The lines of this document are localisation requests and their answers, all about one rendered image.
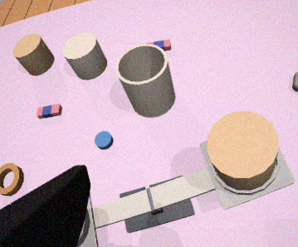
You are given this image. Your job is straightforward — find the orange ring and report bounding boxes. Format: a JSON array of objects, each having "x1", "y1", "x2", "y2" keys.
[{"x1": 0, "y1": 163, "x2": 24, "y2": 196}]

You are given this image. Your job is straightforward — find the grey cylinder with beige top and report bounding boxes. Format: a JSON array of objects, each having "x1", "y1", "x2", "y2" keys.
[{"x1": 62, "y1": 32, "x2": 107, "y2": 80}]

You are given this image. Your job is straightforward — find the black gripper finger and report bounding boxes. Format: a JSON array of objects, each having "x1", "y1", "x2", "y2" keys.
[{"x1": 0, "y1": 165, "x2": 90, "y2": 247}]

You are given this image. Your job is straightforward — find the small grey balance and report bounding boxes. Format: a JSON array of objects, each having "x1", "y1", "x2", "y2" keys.
[{"x1": 77, "y1": 140, "x2": 294, "y2": 247}]

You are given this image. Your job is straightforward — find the pink and blue eraser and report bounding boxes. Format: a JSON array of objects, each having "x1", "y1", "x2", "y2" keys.
[
  {"x1": 36, "y1": 104, "x2": 62, "y2": 119},
  {"x1": 146, "y1": 40, "x2": 172, "y2": 51}
]

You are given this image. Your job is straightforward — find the grey open cylinder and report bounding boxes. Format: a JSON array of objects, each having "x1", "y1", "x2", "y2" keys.
[{"x1": 115, "y1": 43, "x2": 175, "y2": 118}]

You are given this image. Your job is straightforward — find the blue round disc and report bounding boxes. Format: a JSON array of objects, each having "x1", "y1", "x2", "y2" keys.
[{"x1": 95, "y1": 131, "x2": 113, "y2": 150}]

